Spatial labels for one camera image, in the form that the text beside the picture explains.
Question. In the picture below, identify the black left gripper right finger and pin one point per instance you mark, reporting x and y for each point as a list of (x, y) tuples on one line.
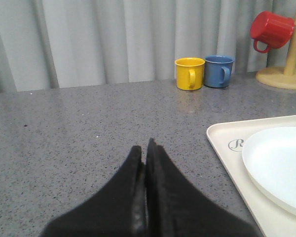
[(177, 209)]

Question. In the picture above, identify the white round plate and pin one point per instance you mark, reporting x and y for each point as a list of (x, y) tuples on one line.
[(269, 157)]

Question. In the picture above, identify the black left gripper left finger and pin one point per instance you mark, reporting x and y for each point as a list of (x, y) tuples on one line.
[(116, 210)]

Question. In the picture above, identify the wooden mug tree stand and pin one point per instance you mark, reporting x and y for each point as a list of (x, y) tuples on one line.
[(282, 77)]

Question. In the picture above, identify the yellow enamel mug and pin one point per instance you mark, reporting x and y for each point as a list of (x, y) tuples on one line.
[(189, 73)]

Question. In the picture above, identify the blue enamel mug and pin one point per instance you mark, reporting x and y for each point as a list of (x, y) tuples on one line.
[(218, 69)]

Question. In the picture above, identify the grey pleated curtain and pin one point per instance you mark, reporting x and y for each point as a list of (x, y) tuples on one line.
[(66, 43)]

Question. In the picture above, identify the red enamel mug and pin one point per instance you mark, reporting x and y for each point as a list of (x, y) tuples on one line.
[(270, 30)]

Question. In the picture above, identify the cream rabbit serving tray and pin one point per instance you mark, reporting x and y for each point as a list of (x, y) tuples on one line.
[(227, 139)]

